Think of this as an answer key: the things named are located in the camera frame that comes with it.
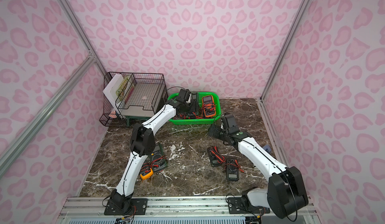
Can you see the orange multimeter with leads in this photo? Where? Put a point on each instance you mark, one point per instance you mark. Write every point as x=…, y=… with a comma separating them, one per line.
x=208, y=107

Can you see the yellow multimeter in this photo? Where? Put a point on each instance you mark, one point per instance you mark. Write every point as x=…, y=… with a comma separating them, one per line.
x=146, y=171

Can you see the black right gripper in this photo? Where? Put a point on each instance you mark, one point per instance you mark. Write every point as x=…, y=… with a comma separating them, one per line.
x=216, y=129

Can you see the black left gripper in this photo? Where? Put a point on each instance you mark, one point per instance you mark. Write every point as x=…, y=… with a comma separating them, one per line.
x=192, y=102

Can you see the dark green multimeter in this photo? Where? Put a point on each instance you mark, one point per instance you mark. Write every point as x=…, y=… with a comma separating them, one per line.
x=194, y=107
x=157, y=159

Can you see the white board in rack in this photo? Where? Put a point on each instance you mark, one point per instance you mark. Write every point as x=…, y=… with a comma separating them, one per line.
x=110, y=91

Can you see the black wire mesh rack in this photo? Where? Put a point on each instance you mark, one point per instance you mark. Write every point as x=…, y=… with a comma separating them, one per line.
x=140, y=96

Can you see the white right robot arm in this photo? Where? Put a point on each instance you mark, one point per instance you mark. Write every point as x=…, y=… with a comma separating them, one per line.
x=285, y=193

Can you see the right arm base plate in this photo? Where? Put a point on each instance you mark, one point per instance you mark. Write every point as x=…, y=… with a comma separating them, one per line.
x=239, y=205

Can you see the grey blue hole punch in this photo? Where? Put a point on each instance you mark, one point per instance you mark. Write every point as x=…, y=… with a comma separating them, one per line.
x=267, y=148

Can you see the black clamp multimeter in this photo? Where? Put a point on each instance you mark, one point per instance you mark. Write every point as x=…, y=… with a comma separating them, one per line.
x=232, y=170

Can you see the black multimeter red leads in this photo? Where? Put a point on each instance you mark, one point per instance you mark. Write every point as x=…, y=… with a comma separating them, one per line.
x=216, y=159

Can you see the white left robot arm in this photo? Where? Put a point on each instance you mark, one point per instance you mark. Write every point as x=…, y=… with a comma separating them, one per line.
x=142, y=144

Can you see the green plastic basket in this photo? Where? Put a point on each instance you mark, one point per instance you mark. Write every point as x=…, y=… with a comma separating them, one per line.
x=200, y=118

